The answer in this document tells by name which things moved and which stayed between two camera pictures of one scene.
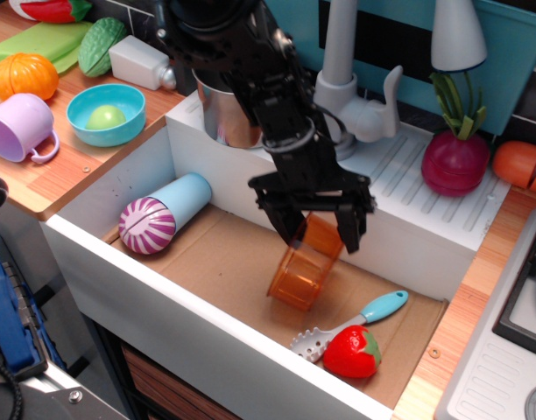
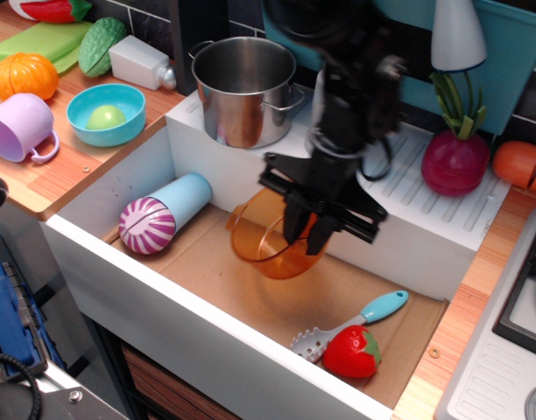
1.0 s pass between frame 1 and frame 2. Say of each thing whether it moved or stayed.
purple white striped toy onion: stayed
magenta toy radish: stayed
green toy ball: stayed
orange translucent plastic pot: moved
